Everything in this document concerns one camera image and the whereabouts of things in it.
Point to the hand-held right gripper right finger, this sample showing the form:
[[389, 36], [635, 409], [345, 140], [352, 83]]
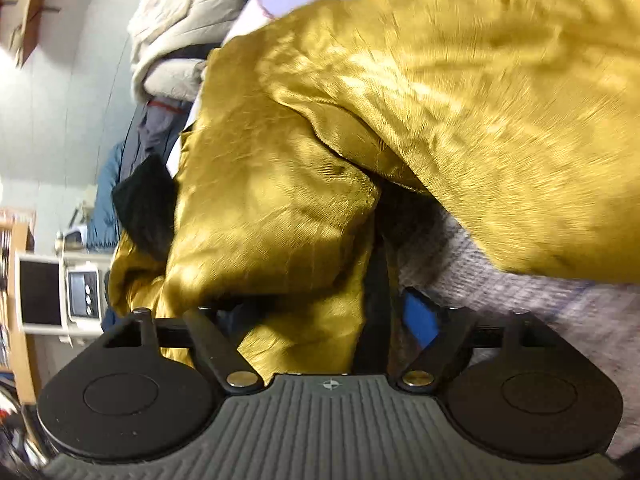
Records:
[[421, 321]]

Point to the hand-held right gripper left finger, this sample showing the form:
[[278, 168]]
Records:
[[211, 341]]

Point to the mustard satin coat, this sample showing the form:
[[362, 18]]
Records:
[[410, 90]]

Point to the small white device with display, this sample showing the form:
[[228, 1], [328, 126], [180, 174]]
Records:
[[82, 287]]

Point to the white appliance with dark screen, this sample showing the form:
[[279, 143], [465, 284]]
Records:
[[40, 292]]

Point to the teal jacket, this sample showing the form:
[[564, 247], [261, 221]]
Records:
[[105, 195]]

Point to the wooden shelf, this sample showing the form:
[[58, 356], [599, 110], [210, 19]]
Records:
[[22, 360]]

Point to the grey-blue jacket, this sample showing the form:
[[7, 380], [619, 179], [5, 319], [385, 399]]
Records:
[[150, 127]]

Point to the beige puffer jacket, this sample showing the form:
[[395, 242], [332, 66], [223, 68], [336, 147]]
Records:
[[175, 25]]

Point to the cardboard box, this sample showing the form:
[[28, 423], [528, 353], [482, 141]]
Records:
[[27, 5]]

